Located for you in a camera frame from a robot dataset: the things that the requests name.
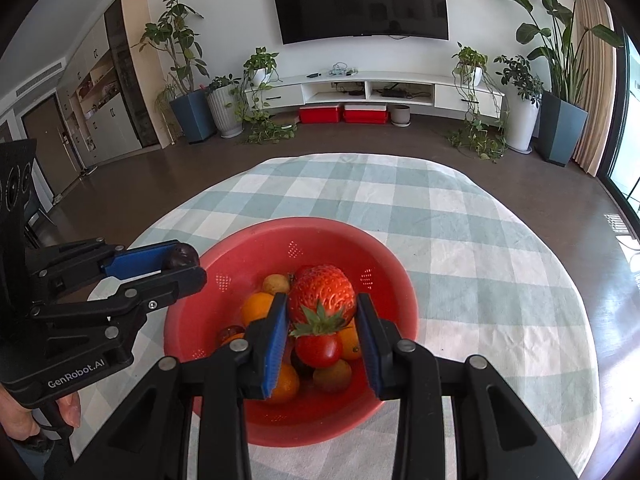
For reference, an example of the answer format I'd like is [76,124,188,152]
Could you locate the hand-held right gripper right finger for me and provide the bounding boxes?
[356,294,576,480]

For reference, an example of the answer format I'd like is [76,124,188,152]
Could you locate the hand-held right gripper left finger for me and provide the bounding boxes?
[75,292,289,480]

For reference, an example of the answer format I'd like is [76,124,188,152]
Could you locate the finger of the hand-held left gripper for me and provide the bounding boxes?
[25,237,177,287]
[30,266,207,342]

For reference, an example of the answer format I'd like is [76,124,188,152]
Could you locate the orange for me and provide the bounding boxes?
[337,320,363,361]
[265,362,301,406]
[242,292,275,328]

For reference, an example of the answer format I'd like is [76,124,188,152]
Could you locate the dark purple plum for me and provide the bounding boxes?
[165,242,200,270]

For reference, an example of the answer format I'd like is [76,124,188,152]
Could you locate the red cherry tomato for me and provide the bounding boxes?
[295,332,343,369]

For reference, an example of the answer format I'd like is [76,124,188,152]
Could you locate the red strawberry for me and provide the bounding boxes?
[287,264,357,338]

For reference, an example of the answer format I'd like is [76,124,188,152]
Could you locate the red plastic colander bowl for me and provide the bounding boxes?
[163,216,420,448]

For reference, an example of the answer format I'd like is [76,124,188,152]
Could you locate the person's left hand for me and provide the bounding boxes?
[0,387,82,443]

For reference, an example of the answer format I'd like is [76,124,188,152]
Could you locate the green white checked tablecloth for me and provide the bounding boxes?
[102,152,603,480]

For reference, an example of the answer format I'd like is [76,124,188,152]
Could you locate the brown entrance door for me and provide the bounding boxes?
[21,95,68,201]

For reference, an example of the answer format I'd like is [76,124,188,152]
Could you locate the tall tree in blue-grey pot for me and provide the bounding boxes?
[132,0,217,145]

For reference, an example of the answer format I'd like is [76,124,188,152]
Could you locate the plant in white ribbed pot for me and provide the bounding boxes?
[205,75,246,138]

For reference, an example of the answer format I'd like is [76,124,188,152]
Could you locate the ceiling air vent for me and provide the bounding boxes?
[15,60,66,98]

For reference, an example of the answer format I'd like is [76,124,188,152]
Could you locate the trailing pothos in white pot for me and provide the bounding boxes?
[232,47,298,145]

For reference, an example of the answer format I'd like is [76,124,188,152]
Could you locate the red storage box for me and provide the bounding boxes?
[343,104,390,125]
[299,105,344,125]

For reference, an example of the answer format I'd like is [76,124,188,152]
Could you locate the white television console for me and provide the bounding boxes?
[245,72,506,113]

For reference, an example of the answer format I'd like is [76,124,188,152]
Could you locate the plant in tall white pot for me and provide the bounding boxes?
[494,55,545,155]

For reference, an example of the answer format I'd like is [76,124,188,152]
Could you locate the large-leaf plant in blue-grey pot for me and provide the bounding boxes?
[480,0,626,167]

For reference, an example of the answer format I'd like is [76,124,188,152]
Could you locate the trailing vine plant on console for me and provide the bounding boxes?
[447,42,508,161]

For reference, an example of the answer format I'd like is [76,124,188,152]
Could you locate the beige curtain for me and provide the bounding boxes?
[572,0,628,177]

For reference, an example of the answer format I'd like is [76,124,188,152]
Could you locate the white wall cabinet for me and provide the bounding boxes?
[57,15,143,168]

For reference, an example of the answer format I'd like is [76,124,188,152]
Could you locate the dark tall wall panel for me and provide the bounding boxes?
[104,0,161,150]

